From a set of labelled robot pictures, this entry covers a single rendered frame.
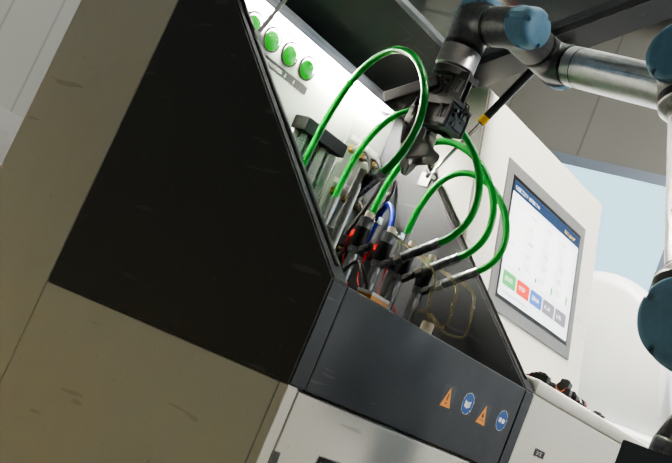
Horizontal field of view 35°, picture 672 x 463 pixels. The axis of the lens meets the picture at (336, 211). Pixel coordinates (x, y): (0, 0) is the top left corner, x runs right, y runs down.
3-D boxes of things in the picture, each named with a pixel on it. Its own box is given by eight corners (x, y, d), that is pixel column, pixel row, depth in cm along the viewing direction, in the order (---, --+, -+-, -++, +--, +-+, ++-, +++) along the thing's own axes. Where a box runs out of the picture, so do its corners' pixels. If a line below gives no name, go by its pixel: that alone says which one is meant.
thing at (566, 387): (566, 402, 226) (575, 378, 227) (524, 386, 233) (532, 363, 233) (604, 424, 243) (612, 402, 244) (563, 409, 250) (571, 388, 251)
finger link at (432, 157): (423, 179, 190) (443, 133, 191) (398, 173, 194) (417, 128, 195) (432, 186, 192) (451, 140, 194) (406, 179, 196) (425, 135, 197)
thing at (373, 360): (305, 391, 148) (349, 286, 151) (282, 381, 151) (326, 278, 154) (495, 470, 195) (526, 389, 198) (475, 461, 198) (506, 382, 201)
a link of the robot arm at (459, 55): (435, 39, 195) (456, 59, 202) (426, 61, 195) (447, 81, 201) (469, 43, 191) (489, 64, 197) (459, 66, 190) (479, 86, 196)
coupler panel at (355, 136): (309, 253, 221) (365, 121, 226) (297, 250, 224) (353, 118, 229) (342, 273, 231) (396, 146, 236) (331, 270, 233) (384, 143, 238)
